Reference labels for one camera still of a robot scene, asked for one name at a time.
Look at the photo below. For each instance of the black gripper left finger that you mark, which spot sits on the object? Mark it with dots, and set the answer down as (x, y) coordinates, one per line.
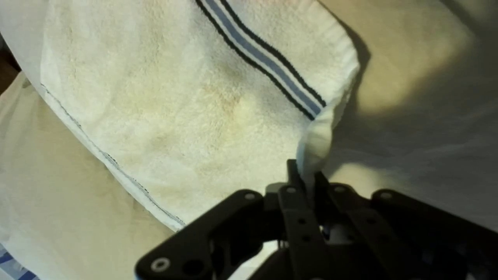
(289, 228)

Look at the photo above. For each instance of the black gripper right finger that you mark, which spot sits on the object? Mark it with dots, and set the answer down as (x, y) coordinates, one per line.
(394, 234)

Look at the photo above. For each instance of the white towel with blue stripes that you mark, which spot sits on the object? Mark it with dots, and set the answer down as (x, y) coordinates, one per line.
(180, 103)

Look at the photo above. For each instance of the cream pillow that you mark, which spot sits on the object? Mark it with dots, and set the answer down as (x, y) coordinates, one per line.
(425, 114)

